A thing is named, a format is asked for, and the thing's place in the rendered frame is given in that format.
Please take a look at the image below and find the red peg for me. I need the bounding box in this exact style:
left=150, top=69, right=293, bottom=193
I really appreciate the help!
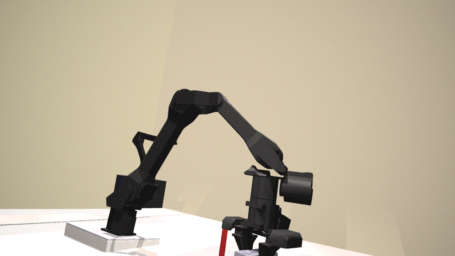
left=219, top=229, right=228, bottom=256

